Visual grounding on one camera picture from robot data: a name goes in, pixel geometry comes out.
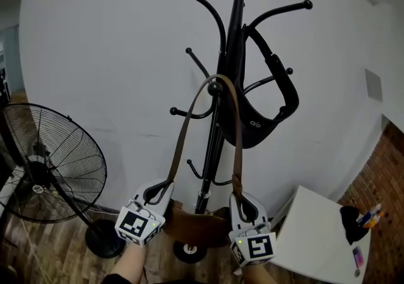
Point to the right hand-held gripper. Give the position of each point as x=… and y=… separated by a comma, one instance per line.
x=255, y=245

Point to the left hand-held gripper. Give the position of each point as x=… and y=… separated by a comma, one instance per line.
x=137, y=224

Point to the black metal coat rack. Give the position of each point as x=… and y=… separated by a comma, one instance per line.
x=235, y=24

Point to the person's right forearm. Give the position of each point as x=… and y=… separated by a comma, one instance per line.
x=255, y=274

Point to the black shoulder bag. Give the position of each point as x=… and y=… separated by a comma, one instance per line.
x=252, y=132

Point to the person's left forearm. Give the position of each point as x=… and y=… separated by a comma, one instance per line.
x=131, y=260

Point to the white square table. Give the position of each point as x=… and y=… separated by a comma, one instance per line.
x=315, y=238

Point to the black cloth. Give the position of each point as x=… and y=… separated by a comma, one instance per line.
x=352, y=222

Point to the black standing fan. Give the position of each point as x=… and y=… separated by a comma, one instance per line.
x=41, y=169

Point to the purple phone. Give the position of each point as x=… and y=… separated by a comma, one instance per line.
x=358, y=257

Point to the orange blue bottle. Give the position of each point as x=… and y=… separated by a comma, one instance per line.
x=370, y=217

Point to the small round grey object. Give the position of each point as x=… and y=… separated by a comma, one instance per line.
x=357, y=273

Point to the grey wall vent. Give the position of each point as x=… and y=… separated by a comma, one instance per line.
x=374, y=84

